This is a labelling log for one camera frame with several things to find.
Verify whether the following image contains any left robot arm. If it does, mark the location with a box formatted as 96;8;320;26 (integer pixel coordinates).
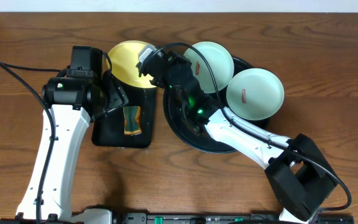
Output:
12;46;128;223

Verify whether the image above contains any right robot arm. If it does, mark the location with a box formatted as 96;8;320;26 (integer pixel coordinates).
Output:
137;48;341;223

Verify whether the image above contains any right black cable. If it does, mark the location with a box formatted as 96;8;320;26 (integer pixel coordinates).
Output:
149;42;353;212

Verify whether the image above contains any green and orange sponge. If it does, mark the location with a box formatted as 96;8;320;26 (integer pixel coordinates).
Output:
123;106;142;136

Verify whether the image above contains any yellow plate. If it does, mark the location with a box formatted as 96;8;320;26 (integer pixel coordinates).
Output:
108;40;155;88

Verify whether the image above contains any left black cable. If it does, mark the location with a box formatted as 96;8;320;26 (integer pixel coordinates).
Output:
0;51;113;224

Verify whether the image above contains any light blue plate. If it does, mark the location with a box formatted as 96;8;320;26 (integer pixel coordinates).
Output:
184;42;234;93
226;68;285;121

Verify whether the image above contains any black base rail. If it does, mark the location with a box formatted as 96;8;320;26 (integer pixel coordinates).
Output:
0;205;354;224

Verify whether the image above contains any rectangular black tray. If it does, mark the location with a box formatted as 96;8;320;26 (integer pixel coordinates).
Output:
92;78;157;148

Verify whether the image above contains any light blue plate top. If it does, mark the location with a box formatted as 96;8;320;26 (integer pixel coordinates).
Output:
184;42;234;93

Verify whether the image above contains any round black tray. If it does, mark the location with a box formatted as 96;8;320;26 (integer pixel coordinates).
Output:
163;56;270;154

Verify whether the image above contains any black cable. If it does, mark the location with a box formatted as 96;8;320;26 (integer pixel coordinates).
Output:
149;42;353;212
0;51;113;224

